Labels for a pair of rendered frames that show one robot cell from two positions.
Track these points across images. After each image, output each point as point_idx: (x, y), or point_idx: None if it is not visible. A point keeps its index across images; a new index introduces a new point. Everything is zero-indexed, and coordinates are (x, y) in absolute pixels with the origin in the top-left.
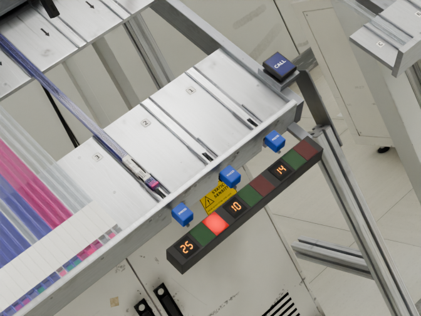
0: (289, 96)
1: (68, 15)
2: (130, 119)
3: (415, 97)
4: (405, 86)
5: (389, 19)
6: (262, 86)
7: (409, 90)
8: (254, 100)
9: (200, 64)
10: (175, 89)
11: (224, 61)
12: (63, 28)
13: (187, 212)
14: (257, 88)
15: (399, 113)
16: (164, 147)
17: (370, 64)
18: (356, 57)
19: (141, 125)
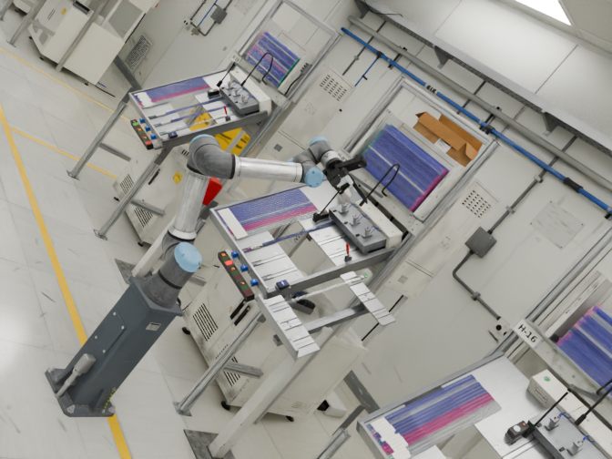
0: (270, 289)
1: (334, 242)
2: (279, 249)
3: (284, 373)
4: (288, 365)
5: (285, 309)
6: None
7: (287, 369)
8: (275, 281)
9: (298, 271)
10: (288, 262)
11: (297, 278)
12: (328, 240)
13: (233, 253)
14: None
15: (278, 365)
16: (263, 255)
17: None
18: None
19: (275, 251)
